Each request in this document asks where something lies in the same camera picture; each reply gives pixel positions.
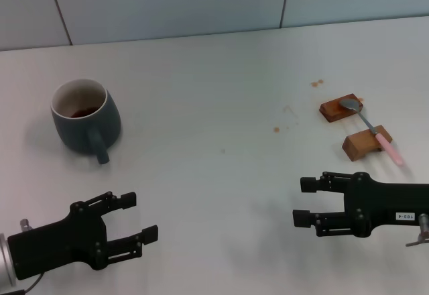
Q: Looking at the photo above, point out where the light brown wooden block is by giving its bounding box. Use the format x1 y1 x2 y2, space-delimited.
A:
341 124 393 162

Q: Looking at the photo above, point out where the thin grey cable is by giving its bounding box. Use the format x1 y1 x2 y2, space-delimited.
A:
11 272 45 295

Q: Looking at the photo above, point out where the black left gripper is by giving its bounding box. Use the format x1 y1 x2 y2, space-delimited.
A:
7 190 159 281

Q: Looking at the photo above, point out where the dark stained wooden block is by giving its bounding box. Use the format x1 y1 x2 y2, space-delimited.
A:
318 93 365 123

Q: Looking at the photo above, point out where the pink handled metal spoon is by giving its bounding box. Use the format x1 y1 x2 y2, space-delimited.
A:
338 99 404 166

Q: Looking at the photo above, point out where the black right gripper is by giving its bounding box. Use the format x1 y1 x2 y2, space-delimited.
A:
292 171 429 238

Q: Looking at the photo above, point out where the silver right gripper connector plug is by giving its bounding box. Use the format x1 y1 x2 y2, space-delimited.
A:
419 213 429 243

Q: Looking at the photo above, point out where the dark grey ceramic cup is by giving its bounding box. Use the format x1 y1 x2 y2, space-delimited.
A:
50 78 122 166

